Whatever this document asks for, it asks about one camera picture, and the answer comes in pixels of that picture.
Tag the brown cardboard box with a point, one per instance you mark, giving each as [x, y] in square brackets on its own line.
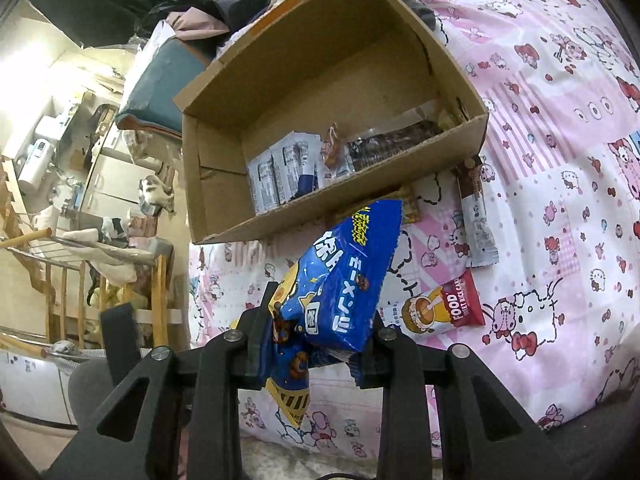
[325, 85]

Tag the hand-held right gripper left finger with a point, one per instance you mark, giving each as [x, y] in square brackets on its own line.
[252, 355]

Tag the white grey cat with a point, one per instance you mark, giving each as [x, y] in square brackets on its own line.
[157, 192]

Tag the small brown snack packet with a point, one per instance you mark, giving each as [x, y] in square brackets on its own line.
[334, 152]

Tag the pink cloth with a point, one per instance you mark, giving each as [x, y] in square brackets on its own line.
[195, 25]

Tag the white paper sheets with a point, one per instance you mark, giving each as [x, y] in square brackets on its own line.
[152, 45]

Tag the white water heater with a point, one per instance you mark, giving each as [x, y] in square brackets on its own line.
[34, 165]

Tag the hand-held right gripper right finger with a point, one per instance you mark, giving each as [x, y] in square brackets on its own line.
[372, 365]

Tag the teal padded bed board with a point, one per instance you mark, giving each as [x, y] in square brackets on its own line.
[155, 90]

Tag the beige kitchen cabinet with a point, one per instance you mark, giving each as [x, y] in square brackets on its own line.
[120, 180]

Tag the dark brownie packet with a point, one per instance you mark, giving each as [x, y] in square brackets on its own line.
[395, 145]

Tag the tan printed snack packet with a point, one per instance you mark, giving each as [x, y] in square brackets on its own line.
[411, 207]

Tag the black plastic bag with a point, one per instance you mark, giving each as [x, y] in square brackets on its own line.
[245, 7]

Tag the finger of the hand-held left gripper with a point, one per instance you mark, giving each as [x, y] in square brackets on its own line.
[121, 327]

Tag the blue snack bag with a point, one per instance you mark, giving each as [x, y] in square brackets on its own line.
[340, 280]

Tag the wooden drying rack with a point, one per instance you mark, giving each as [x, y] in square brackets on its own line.
[75, 270]

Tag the brown white bar packet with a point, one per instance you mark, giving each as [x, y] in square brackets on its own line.
[477, 215]

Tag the red rice cake packet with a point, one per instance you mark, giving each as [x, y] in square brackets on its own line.
[440, 310]

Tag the grey cloth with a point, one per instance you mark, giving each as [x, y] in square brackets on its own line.
[600, 442]

